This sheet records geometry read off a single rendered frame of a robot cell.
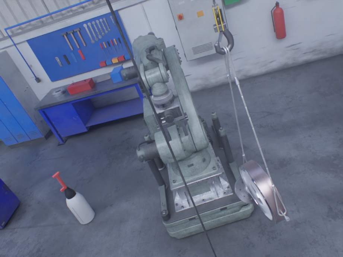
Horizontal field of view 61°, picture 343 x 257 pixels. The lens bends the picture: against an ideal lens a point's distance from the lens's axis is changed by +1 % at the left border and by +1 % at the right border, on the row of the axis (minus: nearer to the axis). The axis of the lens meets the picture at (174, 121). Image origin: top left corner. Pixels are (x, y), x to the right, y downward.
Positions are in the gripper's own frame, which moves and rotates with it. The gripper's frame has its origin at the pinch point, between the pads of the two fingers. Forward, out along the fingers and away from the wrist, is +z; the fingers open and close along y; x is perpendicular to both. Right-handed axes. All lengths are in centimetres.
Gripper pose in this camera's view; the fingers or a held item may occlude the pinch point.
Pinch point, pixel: (177, 133)
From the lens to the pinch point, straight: 240.5
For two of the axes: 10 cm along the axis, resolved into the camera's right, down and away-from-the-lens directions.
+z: 3.1, 8.0, 5.1
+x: 1.1, 5.0, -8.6
